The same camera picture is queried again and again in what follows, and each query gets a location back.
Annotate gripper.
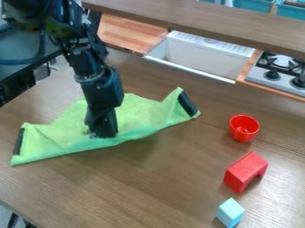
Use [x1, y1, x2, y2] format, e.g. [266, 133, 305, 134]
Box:
[78, 67, 126, 139]

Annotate green cloth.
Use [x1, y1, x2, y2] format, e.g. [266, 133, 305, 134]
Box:
[9, 86, 202, 167]

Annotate toy sink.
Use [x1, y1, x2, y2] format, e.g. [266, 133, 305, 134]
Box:
[141, 29, 258, 86]

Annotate red cup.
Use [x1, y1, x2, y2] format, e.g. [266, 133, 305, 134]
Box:
[227, 114, 261, 143]

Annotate red arch block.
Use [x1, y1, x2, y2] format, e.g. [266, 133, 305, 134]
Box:
[222, 151, 269, 195]

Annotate light blue cube block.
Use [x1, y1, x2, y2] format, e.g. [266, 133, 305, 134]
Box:
[215, 197, 247, 228]

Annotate toy stove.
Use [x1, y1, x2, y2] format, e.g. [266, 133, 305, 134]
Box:
[243, 51, 305, 98]

